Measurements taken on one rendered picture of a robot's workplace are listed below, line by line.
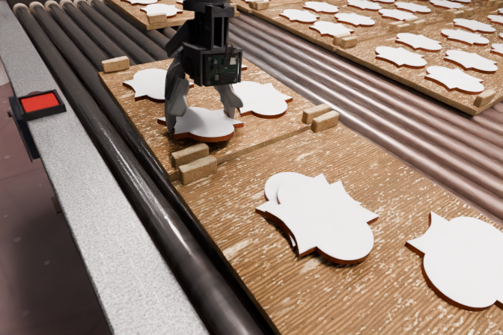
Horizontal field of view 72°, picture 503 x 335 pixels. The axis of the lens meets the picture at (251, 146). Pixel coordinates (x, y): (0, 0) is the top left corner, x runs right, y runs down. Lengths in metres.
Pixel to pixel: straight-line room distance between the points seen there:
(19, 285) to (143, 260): 1.27
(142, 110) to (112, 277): 0.35
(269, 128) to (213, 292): 0.33
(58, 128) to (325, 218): 0.51
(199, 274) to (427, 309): 0.26
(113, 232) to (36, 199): 1.54
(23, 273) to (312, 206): 1.43
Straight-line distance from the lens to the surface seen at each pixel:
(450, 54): 1.17
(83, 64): 0.97
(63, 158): 0.66
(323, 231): 0.45
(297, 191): 0.49
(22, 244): 1.85
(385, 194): 0.56
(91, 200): 0.56
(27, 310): 1.64
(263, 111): 0.68
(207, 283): 0.44
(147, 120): 0.68
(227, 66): 0.54
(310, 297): 0.42
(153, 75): 0.82
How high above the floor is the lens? 1.29
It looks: 37 degrees down
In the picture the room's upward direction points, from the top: 4 degrees clockwise
